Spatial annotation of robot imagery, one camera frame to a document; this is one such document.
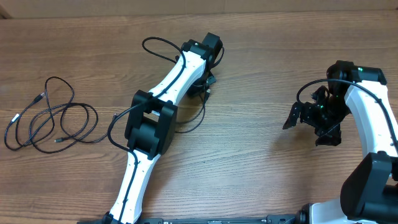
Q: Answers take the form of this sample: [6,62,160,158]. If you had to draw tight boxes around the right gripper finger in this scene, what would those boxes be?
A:
[282,102,302,129]
[315,124,341,146]

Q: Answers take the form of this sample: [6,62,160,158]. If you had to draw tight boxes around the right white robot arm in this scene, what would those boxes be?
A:
[283,60,397,223]

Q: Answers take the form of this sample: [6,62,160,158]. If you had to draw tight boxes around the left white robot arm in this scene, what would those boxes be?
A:
[100,33,224,223]

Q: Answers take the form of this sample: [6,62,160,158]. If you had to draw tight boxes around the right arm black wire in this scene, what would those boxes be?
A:
[296,78,398,150]

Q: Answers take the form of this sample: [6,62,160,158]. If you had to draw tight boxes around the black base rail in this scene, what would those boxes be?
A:
[77,213,299,224]

